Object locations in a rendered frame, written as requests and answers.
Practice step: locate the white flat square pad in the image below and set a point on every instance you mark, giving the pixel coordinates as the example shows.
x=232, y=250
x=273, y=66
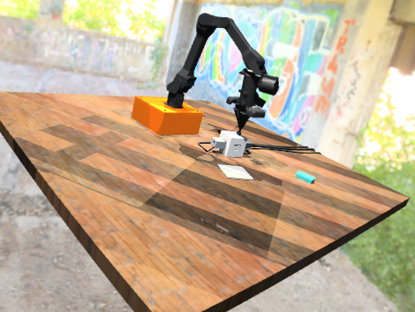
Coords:
x=235, y=172

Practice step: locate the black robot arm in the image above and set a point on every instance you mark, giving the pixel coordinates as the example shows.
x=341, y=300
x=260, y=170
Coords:
x=206, y=25

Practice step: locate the small teal rectangular block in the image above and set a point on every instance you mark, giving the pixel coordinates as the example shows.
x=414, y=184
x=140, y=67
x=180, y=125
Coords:
x=305, y=177

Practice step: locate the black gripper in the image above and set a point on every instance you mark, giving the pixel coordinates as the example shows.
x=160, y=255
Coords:
x=244, y=106

